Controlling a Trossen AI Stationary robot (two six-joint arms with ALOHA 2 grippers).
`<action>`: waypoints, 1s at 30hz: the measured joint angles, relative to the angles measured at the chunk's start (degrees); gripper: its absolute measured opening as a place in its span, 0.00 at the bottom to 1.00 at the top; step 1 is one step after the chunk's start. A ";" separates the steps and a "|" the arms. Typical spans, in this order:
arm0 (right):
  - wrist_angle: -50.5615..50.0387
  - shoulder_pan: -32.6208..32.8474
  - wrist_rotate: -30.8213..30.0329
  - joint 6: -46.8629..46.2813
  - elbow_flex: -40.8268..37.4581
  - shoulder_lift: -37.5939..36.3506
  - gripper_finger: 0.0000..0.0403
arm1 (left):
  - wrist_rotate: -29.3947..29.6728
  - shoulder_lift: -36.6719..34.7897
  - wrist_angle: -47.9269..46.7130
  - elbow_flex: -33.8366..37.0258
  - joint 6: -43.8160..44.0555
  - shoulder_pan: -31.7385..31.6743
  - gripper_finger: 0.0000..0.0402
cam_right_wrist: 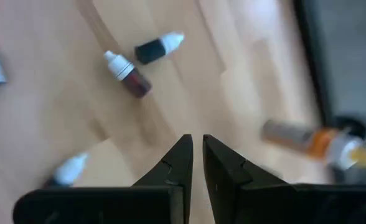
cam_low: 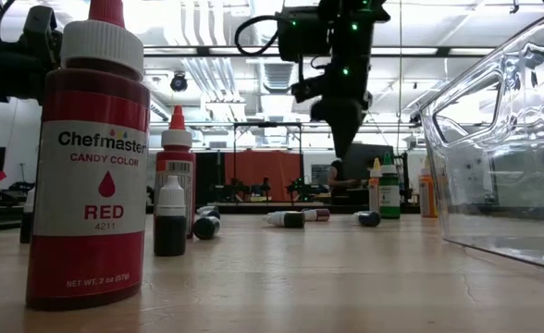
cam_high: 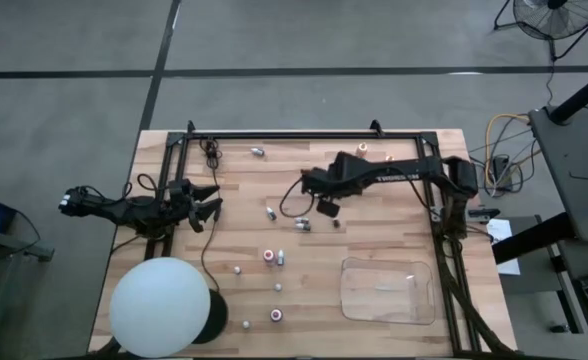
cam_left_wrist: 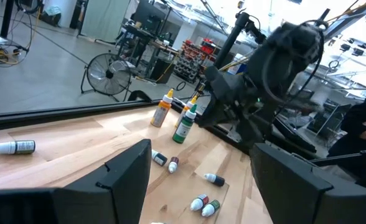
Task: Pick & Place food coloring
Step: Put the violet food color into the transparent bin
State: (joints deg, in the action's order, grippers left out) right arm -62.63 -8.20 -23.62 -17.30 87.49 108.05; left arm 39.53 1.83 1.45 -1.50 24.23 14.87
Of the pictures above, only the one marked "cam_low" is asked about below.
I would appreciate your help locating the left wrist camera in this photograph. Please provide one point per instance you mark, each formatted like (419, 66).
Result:
(40, 25)

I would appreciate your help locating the small dark dropper bottle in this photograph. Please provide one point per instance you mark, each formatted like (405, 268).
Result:
(206, 228)
(170, 231)
(25, 229)

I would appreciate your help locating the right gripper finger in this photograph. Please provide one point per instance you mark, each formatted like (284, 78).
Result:
(341, 125)

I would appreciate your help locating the red food coloring bottle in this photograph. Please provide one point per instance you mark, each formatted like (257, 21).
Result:
(176, 159)
(89, 185)

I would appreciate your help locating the black background station frame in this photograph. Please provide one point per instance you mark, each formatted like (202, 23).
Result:
(267, 124)

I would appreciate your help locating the yellow food coloring bottle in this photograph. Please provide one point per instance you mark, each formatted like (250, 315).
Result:
(374, 185)

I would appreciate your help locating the black ceiling spotlight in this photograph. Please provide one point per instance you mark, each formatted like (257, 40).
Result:
(178, 83)

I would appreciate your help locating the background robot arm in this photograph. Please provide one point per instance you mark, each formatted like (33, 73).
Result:
(302, 188)
(235, 189)

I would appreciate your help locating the person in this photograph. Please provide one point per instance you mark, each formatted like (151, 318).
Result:
(337, 178)

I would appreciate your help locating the ribbed ceiling air duct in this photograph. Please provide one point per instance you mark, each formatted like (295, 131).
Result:
(277, 77)

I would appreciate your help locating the small blue dropper bottle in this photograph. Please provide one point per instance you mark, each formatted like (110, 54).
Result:
(370, 218)

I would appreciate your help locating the small red dropper bottle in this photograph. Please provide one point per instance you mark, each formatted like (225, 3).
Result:
(322, 214)

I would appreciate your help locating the black equipment stand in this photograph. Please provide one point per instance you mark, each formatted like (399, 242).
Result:
(404, 180)

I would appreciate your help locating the black overhead frame beam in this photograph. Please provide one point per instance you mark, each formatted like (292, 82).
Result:
(198, 51)

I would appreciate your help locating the dark wall board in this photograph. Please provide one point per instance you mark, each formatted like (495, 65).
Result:
(320, 175)

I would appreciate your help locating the clear plastic bin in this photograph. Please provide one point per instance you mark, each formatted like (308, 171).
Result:
(508, 185)

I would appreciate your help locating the orange backdrop panel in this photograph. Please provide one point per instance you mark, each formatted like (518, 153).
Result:
(263, 166)

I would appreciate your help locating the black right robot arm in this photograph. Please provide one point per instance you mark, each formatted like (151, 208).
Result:
(304, 37)

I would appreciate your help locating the black computer monitor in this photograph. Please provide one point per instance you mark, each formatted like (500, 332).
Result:
(374, 159)

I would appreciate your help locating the black backdrop panel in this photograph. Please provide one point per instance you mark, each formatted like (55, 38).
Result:
(209, 176)

